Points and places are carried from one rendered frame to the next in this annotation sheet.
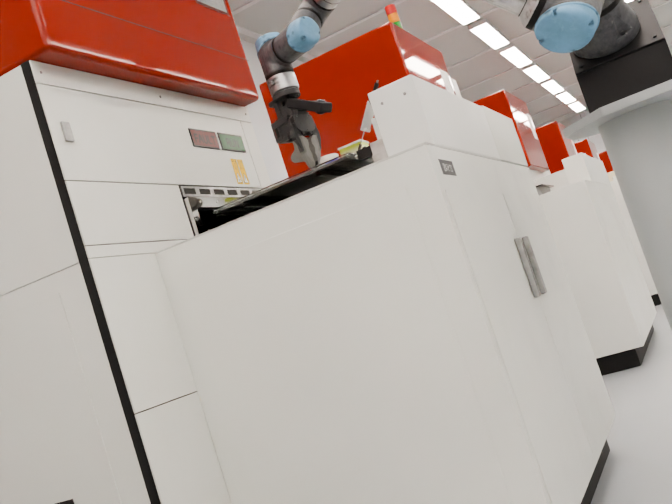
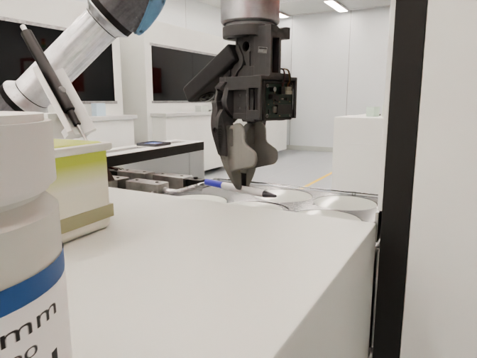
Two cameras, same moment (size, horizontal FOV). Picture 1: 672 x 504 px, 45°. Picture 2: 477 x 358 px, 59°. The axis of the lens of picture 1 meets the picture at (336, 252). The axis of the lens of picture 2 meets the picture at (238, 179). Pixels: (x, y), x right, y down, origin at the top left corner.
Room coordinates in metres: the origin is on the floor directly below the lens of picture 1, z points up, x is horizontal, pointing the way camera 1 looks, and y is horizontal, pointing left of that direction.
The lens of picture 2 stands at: (2.58, 0.03, 1.06)
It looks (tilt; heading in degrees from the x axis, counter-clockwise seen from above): 11 degrees down; 185
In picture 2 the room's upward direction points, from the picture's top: straight up
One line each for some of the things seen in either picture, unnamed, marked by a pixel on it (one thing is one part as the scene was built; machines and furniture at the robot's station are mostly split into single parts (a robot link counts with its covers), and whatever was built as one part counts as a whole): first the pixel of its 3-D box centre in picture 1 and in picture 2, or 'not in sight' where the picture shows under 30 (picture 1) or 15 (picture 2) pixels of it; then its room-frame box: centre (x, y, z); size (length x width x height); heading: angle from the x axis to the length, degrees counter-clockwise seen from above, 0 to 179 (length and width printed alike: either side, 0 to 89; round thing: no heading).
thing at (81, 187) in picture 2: (356, 155); (40, 189); (2.29, -0.14, 1.00); 0.07 x 0.07 x 0.07; 70
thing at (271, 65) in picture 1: (274, 56); not in sight; (2.01, -0.01, 1.25); 0.09 x 0.08 x 0.11; 41
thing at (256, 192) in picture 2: not in sight; (238, 188); (2.00, -0.02, 0.94); 0.14 x 0.01 x 0.01; 49
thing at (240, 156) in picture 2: (309, 155); (241, 158); (2.03, -0.01, 0.99); 0.06 x 0.03 x 0.09; 49
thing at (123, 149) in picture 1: (180, 168); (434, 127); (1.87, 0.29, 1.02); 0.81 x 0.03 x 0.40; 156
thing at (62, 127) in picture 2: (372, 126); (64, 129); (2.14, -0.20, 1.03); 0.06 x 0.04 x 0.13; 66
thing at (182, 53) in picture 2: not in sight; (173, 104); (-3.36, -1.41, 1.00); 1.80 x 1.08 x 2.00; 156
